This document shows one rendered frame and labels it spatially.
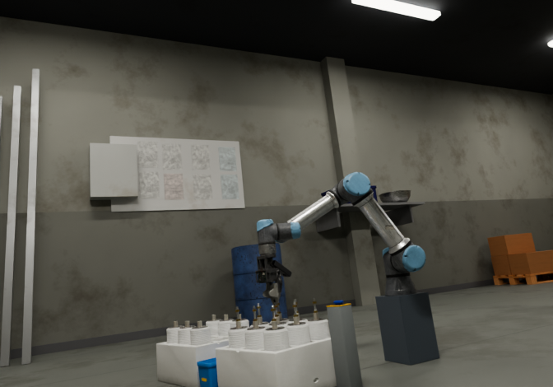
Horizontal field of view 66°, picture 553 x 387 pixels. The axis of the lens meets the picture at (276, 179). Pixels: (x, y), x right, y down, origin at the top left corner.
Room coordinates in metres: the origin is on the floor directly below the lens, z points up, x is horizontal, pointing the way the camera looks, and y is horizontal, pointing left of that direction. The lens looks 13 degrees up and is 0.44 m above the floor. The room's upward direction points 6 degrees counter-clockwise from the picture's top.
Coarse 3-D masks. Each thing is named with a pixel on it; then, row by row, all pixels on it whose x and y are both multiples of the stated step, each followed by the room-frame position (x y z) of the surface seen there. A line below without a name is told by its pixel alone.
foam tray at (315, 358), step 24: (216, 360) 1.92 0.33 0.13; (240, 360) 1.80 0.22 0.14; (264, 360) 1.69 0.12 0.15; (288, 360) 1.68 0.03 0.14; (312, 360) 1.77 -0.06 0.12; (240, 384) 1.81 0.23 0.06; (264, 384) 1.70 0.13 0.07; (288, 384) 1.68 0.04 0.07; (312, 384) 1.76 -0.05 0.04; (336, 384) 1.85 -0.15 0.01
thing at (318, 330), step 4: (320, 320) 1.88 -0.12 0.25; (324, 320) 1.88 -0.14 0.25; (312, 324) 1.87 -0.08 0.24; (316, 324) 1.87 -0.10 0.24; (320, 324) 1.87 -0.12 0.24; (324, 324) 1.88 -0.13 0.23; (312, 328) 1.87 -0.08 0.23; (316, 328) 1.87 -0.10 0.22; (320, 328) 1.87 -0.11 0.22; (324, 328) 1.87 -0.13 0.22; (328, 328) 1.90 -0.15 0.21; (312, 332) 1.87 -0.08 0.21; (316, 332) 1.87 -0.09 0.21; (320, 332) 1.87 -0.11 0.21; (324, 332) 1.87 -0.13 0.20; (328, 332) 1.89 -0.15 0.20; (312, 336) 1.88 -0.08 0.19; (316, 336) 1.87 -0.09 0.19; (320, 336) 1.87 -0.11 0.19; (324, 336) 1.87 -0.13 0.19; (328, 336) 1.89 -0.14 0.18
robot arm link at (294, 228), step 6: (288, 222) 1.92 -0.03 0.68; (294, 222) 1.92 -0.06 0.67; (282, 228) 1.89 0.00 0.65; (288, 228) 1.90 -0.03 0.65; (294, 228) 1.90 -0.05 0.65; (282, 234) 1.89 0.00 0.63; (288, 234) 1.90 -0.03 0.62; (294, 234) 1.91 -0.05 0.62; (300, 234) 1.92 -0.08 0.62; (282, 240) 2.00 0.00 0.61
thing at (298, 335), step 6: (306, 324) 1.81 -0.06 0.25; (288, 330) 1.80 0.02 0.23; (294, 330) 1.79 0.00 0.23; (300, 330) 1.79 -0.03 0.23; (306, 330) 1.80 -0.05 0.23; (288, 336) 1.80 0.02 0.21; (294, 336) 1.79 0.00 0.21; (300, 336) 1.79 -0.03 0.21; (306, 336) 1.80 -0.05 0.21; (294, 342) 1.79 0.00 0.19; (300, 342) 1.79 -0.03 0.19; (306, 342) 1.80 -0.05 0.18
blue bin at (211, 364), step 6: (204, 360) 2.04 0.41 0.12; (210, 360) 2.06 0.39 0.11; (198, 366) 2.01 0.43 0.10; (204, 366) 1.96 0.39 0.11; (210, 366) 1.94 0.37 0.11; (198, 372) 2.01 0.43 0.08; (204, 372) 1.98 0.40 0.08; (210, 372) 1.95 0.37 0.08; (216, 372) 1.97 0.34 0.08; (204, 378) 1.98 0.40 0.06; (210, 378) 1.95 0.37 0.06; (216, 378) 1.97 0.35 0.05; (204, 384) 1.98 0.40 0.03; (210, 384) 1.95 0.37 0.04; (216, 384) 1.97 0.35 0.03
